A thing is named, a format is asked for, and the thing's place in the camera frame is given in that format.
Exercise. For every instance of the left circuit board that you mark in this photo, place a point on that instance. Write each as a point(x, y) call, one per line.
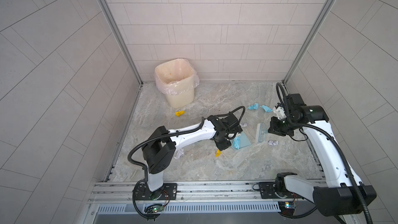
point(154, 209)

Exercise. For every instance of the white paper scrap front left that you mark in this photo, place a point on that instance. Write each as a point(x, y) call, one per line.
point(178, 154)

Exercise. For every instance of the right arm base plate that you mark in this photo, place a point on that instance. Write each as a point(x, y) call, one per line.
point(267, 191)

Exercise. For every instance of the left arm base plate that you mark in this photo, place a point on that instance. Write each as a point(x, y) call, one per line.
point(166, 192)

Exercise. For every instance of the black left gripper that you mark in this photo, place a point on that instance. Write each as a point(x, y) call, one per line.
point(222, 147)

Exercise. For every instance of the light blue folded paper scrap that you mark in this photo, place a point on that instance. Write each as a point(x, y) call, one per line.
point(266, 108)

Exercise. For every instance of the pale green hand brush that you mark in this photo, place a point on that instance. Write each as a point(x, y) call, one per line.
point(261, 132)

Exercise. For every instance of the light blue crumpled paper scrap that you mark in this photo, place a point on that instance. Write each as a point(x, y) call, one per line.
point(253, 107)

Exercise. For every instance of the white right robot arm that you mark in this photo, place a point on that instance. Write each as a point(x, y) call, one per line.
point(344, 193)

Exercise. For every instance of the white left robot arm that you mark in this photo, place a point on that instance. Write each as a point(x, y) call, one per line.
point(154, 155)

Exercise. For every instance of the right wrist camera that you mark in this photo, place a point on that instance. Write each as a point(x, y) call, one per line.
point(280, 112)

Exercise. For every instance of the light blue paper scrap front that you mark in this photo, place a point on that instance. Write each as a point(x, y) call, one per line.
point(236, 143)

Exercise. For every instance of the right circuit board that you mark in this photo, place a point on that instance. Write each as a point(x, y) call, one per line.
point(287, 208)

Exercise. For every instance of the aluminium front rail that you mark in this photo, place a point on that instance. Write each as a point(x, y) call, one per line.
point(191, 197)

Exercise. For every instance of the cream plastic trash bin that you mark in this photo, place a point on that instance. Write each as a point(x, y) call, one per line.
point(178, 101)

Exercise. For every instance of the yellow paper scrap near bin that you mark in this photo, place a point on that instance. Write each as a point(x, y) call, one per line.
point(179, 113)

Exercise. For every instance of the circuit board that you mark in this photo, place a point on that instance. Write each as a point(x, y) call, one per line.
point(154, 209)
point(287, 208)

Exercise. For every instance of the printed paper scrap right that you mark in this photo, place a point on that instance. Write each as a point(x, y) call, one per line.
point(273, 143)

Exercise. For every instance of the pale green dustpan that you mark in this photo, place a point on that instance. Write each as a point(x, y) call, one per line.
point(244, 140)

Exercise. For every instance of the clear plastic bin liner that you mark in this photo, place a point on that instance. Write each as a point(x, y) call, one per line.
point(176, 77)

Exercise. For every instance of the light blue paper scrap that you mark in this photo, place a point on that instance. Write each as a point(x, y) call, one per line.
point(266, 108)
point(253, 107)
point(236, 143)

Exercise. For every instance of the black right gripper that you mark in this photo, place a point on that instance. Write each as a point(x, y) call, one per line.
point(272, 128)

